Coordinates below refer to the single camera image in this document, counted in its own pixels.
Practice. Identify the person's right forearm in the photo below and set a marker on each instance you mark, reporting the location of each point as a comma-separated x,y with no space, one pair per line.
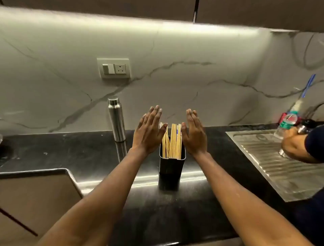
243,202

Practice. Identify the blue plastic stick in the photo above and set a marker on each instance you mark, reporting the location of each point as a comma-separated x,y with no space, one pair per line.
307,86

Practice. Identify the red small object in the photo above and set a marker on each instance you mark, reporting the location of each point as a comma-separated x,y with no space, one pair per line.
282,117

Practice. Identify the clear plastic water bottle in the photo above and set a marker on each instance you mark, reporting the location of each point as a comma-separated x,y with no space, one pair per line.
288,120

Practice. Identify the person's right middle finger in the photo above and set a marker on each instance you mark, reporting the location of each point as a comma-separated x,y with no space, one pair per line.
194,118

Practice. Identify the steel sink drainboard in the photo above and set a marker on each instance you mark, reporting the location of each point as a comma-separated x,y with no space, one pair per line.
278,167

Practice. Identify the white wall switch socket plate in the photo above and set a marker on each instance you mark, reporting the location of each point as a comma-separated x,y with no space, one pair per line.
114,69

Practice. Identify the stainless steel water bottle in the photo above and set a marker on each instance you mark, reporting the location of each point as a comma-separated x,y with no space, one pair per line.
116,121

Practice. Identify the wide dark overhead cabinet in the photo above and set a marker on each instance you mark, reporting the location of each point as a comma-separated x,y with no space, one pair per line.
96,9

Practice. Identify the person's left hand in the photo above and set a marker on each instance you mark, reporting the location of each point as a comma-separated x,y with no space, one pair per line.
146,136

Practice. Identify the narrow dark overhead cabinet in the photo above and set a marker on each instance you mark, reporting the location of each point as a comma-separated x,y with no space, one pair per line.
260,14

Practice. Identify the person's left middle finger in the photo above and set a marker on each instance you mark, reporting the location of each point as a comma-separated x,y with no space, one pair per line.
154,115

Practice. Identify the person's left little finger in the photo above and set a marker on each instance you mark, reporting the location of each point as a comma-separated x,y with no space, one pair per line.
141,122

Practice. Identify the bundle of wooden chopsticks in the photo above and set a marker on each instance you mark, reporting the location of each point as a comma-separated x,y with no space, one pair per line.
173,144

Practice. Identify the person's right thumb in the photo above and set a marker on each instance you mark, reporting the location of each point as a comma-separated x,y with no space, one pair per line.
184,134

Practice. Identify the person's left thumb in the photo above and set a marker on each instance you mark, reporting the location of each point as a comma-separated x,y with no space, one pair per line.
162,129

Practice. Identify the black round object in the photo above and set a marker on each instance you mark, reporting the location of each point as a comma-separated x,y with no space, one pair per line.
308,124

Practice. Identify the person's left forearm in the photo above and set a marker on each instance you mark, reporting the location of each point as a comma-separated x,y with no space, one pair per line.
101,200

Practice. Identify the another person's forearm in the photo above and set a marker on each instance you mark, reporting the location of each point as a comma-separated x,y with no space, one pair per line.
306,157

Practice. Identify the person's right hand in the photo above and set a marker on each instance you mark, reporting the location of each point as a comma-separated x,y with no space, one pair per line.
196,139

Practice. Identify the black rectangular utensil holder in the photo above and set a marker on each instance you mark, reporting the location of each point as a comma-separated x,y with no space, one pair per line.
171,169

